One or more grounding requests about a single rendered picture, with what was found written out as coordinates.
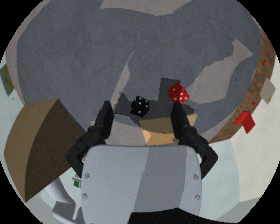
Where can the red die with white pips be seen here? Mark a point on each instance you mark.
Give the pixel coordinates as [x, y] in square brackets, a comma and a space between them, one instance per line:
[178, 93]

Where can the tan flat mat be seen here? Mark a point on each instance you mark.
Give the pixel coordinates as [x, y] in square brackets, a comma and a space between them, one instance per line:
[160, 131]

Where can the black die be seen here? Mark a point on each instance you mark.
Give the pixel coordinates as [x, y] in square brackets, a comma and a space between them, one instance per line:
[140, 106]

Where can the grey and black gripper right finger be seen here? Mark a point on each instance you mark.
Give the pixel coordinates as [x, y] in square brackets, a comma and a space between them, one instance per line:
[188, 136]

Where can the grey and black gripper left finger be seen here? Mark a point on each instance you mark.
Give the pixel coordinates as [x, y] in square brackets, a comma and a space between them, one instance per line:
[95, 133]

